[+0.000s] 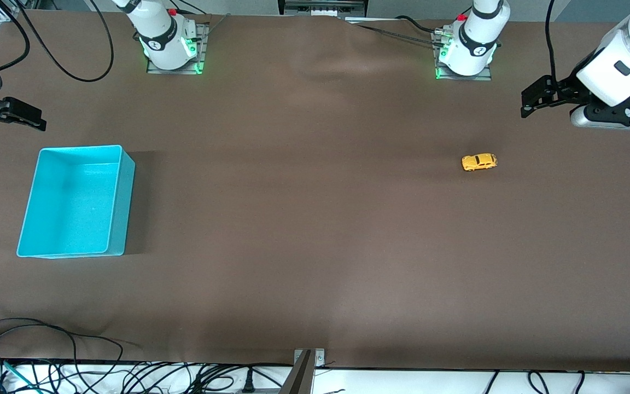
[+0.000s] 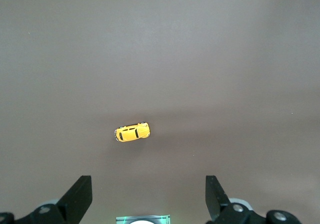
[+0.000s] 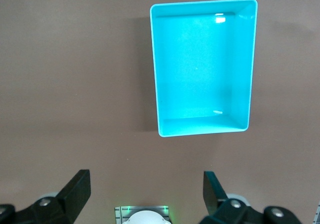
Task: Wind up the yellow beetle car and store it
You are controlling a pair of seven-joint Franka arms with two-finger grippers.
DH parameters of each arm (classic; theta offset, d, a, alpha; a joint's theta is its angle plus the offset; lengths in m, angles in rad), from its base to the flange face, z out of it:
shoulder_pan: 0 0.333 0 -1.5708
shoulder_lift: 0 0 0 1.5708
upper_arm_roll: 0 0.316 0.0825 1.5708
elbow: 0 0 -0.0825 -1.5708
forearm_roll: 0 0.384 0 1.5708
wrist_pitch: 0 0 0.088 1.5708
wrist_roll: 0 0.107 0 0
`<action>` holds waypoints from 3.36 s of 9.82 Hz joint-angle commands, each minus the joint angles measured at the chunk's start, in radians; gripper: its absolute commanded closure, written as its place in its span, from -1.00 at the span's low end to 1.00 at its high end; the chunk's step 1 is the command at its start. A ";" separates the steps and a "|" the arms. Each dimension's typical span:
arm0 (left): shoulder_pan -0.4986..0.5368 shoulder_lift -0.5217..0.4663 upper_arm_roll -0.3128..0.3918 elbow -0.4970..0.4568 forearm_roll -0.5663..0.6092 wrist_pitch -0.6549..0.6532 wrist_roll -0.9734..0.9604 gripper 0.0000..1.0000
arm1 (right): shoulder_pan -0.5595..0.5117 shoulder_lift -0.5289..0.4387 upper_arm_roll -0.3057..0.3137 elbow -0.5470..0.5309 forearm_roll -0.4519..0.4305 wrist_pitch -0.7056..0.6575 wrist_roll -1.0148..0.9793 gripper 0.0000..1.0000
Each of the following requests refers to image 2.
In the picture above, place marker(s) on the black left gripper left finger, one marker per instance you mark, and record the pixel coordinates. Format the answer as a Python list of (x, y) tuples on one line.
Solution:
[(70, 204)]

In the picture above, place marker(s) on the yellow beetle toy car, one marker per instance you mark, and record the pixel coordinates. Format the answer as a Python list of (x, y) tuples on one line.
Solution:
[(132, 133)]

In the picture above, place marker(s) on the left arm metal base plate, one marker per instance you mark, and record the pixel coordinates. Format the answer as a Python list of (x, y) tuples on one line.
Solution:
[(122, 220)]

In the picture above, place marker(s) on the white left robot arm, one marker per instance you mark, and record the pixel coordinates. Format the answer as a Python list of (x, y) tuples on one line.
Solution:
[(141, 222)]

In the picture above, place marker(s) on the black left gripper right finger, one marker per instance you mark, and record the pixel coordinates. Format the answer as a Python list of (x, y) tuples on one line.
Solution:
[(220, 206)]

